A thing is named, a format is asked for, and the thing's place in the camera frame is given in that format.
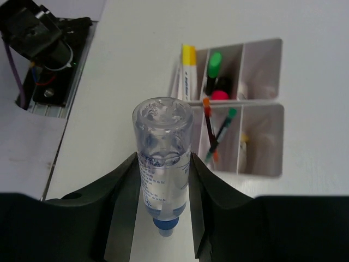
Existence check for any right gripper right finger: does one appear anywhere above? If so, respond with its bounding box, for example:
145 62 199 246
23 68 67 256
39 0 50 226
189 154 348 261

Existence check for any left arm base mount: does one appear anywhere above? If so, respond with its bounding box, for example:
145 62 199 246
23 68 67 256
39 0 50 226
1 1 96 118

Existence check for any white eraser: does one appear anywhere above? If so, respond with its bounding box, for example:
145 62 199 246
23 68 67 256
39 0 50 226
238 141 247 173

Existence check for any clear blue spray bottle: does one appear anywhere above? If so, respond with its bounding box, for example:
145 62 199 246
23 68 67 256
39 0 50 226
133 97 194 237

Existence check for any red pen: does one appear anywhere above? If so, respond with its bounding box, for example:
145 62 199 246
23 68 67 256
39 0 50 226
202 98 216 146

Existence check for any right white organizer bin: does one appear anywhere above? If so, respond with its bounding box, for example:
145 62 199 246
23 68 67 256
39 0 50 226
207 103 284 177

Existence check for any green black highlighter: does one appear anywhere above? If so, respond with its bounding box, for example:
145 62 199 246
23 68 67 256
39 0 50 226
204 52 222 96

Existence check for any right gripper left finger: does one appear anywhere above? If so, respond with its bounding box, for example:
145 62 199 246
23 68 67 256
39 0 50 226
1 154 141 261

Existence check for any white organizer bin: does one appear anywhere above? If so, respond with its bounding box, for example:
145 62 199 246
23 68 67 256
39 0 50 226
167 38 283 102
207 103 284 177

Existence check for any pink black highlighter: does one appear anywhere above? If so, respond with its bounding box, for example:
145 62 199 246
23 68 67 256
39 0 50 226
211 77 232 100

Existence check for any tan eraser cube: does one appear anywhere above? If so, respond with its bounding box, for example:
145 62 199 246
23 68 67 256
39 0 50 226
240 133 249 143

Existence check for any left white organizer bin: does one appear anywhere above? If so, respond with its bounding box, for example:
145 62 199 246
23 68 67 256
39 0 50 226
167 38 283 102

